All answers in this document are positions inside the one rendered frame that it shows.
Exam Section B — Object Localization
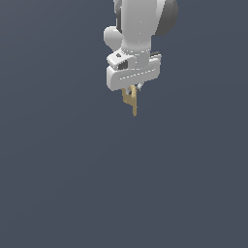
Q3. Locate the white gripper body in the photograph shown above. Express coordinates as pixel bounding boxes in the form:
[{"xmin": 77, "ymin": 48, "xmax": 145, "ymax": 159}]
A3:
[{"xmin": 106, "ymin": 47, "xmax": 163, "ymax": 91}]

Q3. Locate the tan wooden object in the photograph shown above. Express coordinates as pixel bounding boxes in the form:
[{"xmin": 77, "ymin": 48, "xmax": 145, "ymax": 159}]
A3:
[{"xmin": 121, "ymin": 84, "xmax": 140, "ymax": 117}]

